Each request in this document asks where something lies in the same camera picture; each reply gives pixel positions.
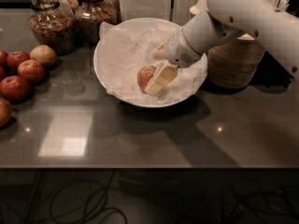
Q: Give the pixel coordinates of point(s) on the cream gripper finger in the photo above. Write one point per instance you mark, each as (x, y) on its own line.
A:
(158, 53)
(164, 73)

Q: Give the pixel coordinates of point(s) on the white paper bowl liner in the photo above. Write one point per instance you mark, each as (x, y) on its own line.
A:
(124, 56)

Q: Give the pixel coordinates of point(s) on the red yellow apple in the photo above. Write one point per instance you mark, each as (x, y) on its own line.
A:
(144, 75)

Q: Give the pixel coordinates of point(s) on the glass jar of granola left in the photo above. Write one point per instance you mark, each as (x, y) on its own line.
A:
(50, 26)

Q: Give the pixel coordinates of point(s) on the rear stack of paper bowls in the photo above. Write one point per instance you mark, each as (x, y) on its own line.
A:
(197, 8)

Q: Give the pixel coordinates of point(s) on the large white bowl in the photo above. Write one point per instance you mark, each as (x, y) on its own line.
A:
(124, 87)

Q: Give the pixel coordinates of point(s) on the glass jar of granola middle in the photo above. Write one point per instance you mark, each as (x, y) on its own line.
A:
(91, 14)

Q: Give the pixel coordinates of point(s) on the yellow green apple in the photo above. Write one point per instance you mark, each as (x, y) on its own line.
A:
(44, 54)

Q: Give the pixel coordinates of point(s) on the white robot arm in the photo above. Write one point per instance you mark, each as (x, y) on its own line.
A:
(273, 28)

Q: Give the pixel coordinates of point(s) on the front stack of paper bowls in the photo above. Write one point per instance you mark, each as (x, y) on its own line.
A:
(233, 64)

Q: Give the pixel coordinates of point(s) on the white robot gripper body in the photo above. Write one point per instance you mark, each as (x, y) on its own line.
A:
(177, 50)

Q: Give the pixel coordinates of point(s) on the red apple at left edge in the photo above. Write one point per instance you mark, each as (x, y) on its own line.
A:
(3, 58)

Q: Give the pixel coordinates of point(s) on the red apple centre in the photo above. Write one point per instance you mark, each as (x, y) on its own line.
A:
(32, 70)

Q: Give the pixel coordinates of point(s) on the stack of paper bowls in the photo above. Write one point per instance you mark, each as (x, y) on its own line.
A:
(197, 8)
(233, 64)

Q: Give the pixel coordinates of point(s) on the red apple lower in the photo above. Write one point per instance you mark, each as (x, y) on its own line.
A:
(15, 89)

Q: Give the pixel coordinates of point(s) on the red apple upper left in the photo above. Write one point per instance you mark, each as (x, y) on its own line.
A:
(15, 58)

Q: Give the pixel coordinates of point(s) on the red apple bottom left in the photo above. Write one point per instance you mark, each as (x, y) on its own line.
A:
(5, 113)

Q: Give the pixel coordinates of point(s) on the dark red apple left edge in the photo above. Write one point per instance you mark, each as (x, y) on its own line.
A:
(3, 73)

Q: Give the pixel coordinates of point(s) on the glass jar of granola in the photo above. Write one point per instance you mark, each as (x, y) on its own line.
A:
(50, 26)
(91, 14)

